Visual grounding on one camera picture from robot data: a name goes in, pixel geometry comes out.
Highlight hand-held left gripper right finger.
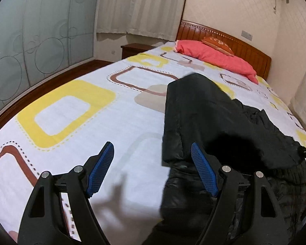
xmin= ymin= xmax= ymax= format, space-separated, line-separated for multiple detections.
xmin=191 ymin=142 xmax=290 ymax=245

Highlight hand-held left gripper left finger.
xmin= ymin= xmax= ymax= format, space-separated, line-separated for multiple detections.
xmin=17 ymin=141 xmax=115 ymax=245

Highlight black puffer jacket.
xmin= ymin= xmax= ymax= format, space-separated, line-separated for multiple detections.
xmin=143 ymin=73 xmax=306 ymax=245

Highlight white patterned bed sheet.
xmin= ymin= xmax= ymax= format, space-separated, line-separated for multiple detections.
xmin=0 ymin=39 xmax=306 ymax=245

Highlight white sheer curtain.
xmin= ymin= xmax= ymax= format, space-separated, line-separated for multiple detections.
xmin=288 ymin=53 xmax=306 ymax=138

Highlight red pillow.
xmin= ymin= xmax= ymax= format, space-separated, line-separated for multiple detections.
xmin=173 ymin=39 xmax=259 ymax=85

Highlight wooden headboard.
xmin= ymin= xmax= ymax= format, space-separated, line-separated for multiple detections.
xmin=176 ymin=20 xmax=272 ymax=78

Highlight wooden nightstand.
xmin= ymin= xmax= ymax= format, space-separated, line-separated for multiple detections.
xmin=121 ymin=43 xmax=157 ymax=59

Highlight orange patterned pillow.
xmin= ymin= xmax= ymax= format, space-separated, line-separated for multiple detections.
xmin=202 ymin=36 xmax=235 ymax=57

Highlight frosted glass wardrobe doors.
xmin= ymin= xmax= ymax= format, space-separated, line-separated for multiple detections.
xmin=0 ymin=0 xmax=102 ymax=118

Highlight cream pleated curtain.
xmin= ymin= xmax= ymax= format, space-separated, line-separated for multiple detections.
xmin=95 ymin=0 xmax=190 ymax=42

